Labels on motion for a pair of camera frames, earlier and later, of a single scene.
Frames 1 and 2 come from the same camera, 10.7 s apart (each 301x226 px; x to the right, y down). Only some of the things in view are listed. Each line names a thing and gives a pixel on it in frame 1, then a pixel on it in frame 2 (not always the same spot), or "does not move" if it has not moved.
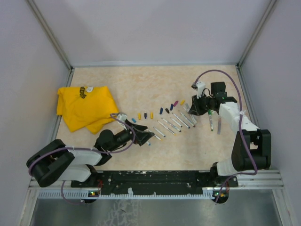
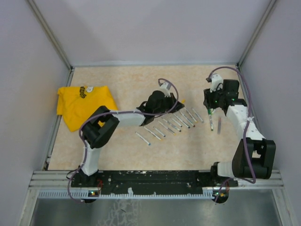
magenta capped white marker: x=181 y=114 does not move
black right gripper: x=195 y=108 -> x=207 y=95
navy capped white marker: x=181 y=120 does not move
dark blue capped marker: x=172 y=125 does not move
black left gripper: x=140 y=137 -> x=172 y=100
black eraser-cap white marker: x=176 y=122 does not move
